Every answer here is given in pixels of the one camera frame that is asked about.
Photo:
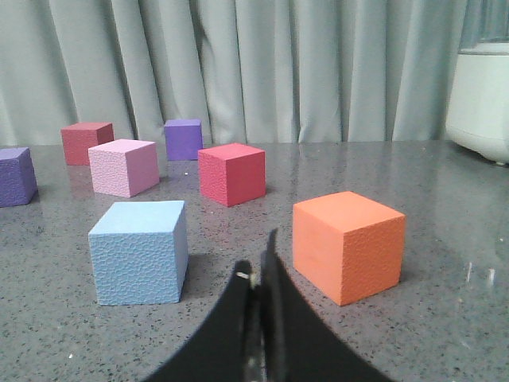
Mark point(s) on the purple foam cube far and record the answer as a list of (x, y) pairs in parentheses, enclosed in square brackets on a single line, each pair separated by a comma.
[(183, 139)]

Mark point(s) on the orange foam cube smooth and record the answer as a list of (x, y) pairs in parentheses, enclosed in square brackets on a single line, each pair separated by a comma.
[(347, 245)]

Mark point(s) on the purple foam cube near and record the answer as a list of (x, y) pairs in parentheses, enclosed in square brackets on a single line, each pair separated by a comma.
[(18, 180)]

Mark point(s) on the light blue foam cube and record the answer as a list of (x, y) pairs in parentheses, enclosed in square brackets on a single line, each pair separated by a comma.
[(139, 253)]

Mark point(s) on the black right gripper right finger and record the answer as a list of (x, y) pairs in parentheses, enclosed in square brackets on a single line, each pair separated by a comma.
[(298, 345)]

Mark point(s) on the dark red foam cube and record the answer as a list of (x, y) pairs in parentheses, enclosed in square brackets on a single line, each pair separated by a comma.
[(79, 137)]

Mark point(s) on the pink foam cube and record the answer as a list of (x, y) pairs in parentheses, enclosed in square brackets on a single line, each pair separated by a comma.
[(124, 167)]

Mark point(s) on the purple foam cube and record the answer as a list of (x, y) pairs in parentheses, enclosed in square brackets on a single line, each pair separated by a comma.
[(183, 139), (18, 180)]

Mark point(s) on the grey curtain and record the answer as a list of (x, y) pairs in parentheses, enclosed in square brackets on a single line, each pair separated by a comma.
[(251, 71)]

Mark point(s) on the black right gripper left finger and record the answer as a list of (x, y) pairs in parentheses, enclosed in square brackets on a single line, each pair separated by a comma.
[(215, 351)]

